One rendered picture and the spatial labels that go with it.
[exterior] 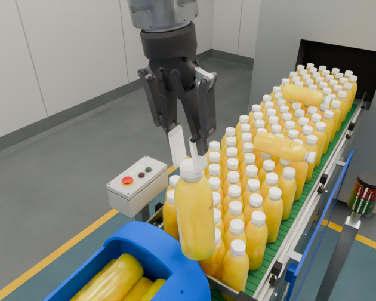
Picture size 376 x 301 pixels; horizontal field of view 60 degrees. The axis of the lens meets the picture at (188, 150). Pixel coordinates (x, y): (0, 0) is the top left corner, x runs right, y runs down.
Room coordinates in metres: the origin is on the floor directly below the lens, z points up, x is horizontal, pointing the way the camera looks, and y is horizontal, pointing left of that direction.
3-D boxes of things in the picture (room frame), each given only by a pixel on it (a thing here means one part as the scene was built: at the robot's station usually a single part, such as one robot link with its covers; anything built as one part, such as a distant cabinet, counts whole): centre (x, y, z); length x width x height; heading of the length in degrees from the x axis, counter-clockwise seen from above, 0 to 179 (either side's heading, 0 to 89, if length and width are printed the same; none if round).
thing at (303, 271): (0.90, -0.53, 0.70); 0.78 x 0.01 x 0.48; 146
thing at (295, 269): (0.91, -0.52, 0.70); 0.80 x 0.05 x 0.50; 146
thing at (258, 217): (0.66, -0.20, 1.10); 0.04 x 0.04 x 0.02
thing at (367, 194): (0.64, -0.47, 1.23); 0.06 x 0.06 x 0.04
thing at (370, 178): (0.64, -0.47, 1.18); 0.06 x 0.06 x 0.16
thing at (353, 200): (0.64, -0.47, 1.18); 0.06 x 0.06 x 0.05
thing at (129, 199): (0.86, 0.17, 1.05); 0.20 x 0.10 x 0.10; 146
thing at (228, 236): (0.63, -0.14, 1.00); 0.07 x 0.07 x 0.19
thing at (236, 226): (0.63, -0.14, 1.10); 0.04 x 0.04 x 0.02
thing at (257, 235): (0.66, -0.20, 1.00); 0.07 x 0.07 x 0.19
